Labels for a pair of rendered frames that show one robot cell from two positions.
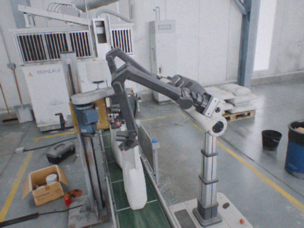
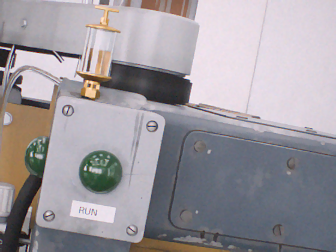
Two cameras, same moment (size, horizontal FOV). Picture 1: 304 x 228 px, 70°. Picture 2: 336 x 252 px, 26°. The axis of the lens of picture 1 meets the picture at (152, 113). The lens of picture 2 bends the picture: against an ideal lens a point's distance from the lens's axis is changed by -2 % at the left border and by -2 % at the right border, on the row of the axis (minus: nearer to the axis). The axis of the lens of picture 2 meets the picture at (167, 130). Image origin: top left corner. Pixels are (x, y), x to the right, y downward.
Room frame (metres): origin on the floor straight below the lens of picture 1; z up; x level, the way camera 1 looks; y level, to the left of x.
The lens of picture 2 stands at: (2.15, -0.38, 1.35)
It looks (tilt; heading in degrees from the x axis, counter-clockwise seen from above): 3 degrees down; 96
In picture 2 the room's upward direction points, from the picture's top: 11 degrees clockwise
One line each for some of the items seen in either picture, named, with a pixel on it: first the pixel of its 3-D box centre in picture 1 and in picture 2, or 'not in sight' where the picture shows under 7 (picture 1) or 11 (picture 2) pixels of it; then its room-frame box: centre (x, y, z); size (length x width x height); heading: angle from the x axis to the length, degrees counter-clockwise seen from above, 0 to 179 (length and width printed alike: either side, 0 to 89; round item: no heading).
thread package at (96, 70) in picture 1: (96, 70); not in sight; (1.81, 0.44, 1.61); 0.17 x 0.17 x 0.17
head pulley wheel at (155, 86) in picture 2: not in sight; (144, 84); (2.04, 0.31, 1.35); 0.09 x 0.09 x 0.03
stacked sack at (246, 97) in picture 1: (239, 97); not in sight; (4.55, -1.94, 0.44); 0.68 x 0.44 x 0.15; 106
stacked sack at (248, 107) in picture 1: (239, 107); not in sight; (4.54, -1.95, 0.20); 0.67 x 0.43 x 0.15; 106
